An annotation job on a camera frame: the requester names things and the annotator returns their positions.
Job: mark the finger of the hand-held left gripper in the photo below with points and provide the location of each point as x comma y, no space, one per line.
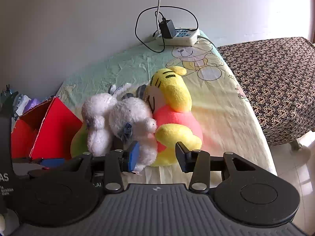
53,162

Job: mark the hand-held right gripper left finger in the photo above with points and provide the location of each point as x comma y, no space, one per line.
134,156

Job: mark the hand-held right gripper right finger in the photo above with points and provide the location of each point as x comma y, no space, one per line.
181,158

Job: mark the green plush toy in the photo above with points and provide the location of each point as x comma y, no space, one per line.
77,141

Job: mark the red cardboard box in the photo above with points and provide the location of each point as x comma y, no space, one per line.
53,127

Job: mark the white plush rabbit blue bow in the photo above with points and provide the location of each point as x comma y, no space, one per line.
130,113

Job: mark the small white plush rabbit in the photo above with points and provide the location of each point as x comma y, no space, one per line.
97,127

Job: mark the yellow tiger plush toy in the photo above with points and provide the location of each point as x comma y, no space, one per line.
172,95

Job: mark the crumpled white paper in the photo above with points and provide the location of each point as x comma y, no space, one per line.
23,104

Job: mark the purple plastic bag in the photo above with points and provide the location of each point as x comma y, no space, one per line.
33,104

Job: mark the cartoon printed bed sheet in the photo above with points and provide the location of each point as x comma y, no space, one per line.
221,118

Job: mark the white power strip with charger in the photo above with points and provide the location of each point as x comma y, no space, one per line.
138,33

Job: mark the black power adapter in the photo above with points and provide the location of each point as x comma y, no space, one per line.
167,28

